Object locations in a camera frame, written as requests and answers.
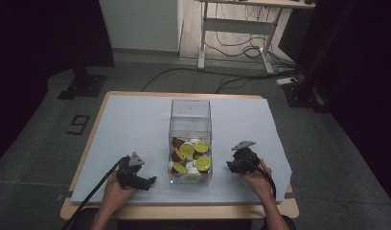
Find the person's left hand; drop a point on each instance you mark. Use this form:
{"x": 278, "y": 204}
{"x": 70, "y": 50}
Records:
{"x": 115, "y": 195}

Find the white desk frame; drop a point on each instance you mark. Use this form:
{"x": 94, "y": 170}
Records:
{"x": 235, "y": 26}

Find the dark curtain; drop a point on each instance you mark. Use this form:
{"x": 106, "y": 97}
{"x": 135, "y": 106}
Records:
{"x": 359, "y": 64}
{"x": 40, "y": 41}

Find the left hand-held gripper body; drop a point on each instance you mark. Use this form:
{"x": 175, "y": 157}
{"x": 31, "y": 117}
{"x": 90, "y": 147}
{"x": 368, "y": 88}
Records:
{"x": 128, "y": 174}

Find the black stand base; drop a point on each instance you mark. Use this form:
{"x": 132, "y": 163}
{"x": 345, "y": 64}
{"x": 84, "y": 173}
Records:
{"x": 83, "y": 85}
{"x": 300, "y": 94}

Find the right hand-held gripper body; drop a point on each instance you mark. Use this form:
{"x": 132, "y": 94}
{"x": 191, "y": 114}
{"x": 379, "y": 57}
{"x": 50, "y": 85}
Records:
{"x": 246, "y": 158}

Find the wooden table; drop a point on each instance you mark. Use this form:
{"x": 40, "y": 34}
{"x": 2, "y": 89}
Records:
{"x": 184, "y": 211}

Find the white power strip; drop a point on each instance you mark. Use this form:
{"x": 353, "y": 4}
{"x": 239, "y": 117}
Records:
{"x": 287, "y": 80}

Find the clear plastic drawer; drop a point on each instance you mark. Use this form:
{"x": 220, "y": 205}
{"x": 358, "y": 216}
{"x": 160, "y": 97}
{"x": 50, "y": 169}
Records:
{"x": 190, "y": 180}

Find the light blue table mat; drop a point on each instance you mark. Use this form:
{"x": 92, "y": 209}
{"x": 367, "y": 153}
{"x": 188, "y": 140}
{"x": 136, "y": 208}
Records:
{"x": 133, "y": 134}

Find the person's right hand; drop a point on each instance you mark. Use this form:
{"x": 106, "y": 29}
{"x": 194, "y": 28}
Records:
{"x": 259, "y": 182}

